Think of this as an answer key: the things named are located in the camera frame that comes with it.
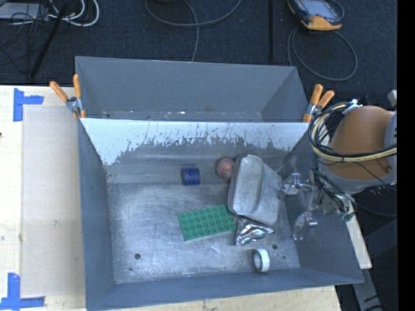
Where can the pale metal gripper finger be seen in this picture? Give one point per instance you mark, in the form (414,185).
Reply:
(306,223)
(294,183)

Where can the crumpled silver foil packet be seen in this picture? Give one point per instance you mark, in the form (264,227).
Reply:
(249,233)

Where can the grey metal bin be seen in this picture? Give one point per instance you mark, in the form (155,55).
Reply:
(181,225)

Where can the blue cube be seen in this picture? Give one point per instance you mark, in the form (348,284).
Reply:
(190,175)

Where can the white tape roll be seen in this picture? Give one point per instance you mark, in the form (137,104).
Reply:
(261,260)

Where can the red toy apple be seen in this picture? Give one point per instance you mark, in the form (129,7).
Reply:
(224,168)

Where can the grey rounded box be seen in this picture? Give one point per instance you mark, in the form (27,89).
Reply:
(253,190)

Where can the green studded flat block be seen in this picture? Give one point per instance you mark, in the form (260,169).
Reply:
(207,223)

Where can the pale wood flat board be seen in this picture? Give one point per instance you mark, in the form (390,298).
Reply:
(52,190)

